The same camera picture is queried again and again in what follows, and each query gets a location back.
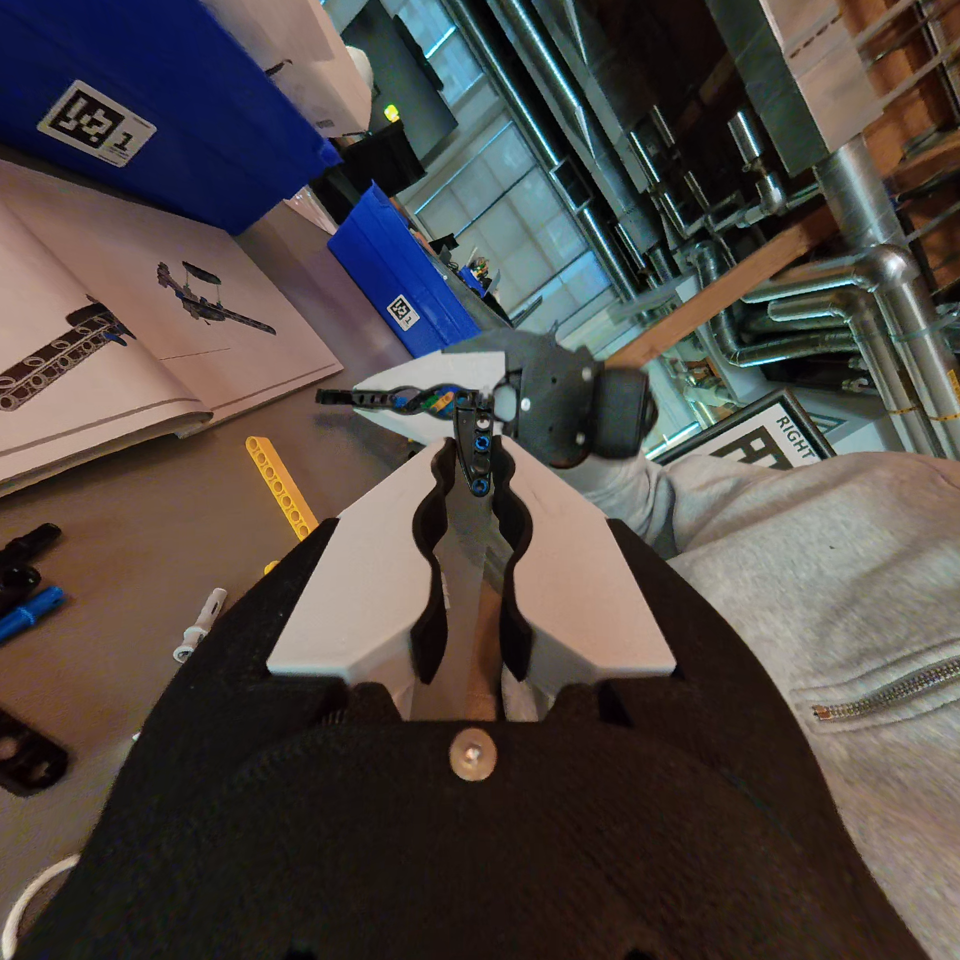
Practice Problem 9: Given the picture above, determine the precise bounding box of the wooden ceiling beam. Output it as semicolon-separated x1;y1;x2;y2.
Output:
606;146;960;370

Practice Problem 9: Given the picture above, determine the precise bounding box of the large blue storage bin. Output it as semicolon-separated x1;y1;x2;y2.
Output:
0;0;344;238

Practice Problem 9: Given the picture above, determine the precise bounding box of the blue lego axle pin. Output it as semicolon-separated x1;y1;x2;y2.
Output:
0;586;68;646

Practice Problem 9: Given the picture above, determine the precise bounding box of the group of metal ceiling pipes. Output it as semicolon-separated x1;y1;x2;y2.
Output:
442;0;960;468

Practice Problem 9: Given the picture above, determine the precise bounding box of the person's right forearm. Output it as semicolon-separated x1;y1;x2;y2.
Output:
579;448;960;579

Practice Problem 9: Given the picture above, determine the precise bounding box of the yellow lego beam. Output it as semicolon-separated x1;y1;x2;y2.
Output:
245;435;321;543

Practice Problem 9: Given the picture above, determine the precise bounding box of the white lego pin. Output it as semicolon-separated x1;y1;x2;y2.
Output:
171;586;229;663

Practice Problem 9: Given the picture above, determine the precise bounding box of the lego instruction booklet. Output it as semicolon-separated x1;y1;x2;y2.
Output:
0;159;345;498

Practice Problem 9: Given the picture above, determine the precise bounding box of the white cardboard box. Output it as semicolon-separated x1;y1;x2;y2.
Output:
201;0;376;141

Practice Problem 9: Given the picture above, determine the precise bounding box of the black screen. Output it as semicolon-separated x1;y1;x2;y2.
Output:
321;118;426;205

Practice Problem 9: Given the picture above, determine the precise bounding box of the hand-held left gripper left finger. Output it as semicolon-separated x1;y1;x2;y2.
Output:
267;437;456;721

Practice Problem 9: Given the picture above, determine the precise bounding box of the black lego frame piece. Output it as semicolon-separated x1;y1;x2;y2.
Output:
0;707;72;798

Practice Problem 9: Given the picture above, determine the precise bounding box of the black lego connector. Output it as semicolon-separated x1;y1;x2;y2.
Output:
0;522;63;613

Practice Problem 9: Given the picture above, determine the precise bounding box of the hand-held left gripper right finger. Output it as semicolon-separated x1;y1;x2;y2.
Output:
495;435;678;723

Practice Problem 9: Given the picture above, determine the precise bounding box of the person's grey zip sweatshirt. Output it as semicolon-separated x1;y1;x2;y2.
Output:
663;525;960;960

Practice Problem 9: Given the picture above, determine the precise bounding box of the multicolour lego assembly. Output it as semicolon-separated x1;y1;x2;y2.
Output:
314;382;498;420

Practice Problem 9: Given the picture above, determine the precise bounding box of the small blue storage bin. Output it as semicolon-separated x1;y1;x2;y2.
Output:
327;182;483;361

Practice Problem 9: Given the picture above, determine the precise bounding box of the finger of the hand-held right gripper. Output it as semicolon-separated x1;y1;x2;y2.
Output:
373;407;500;594
351;348;513;410

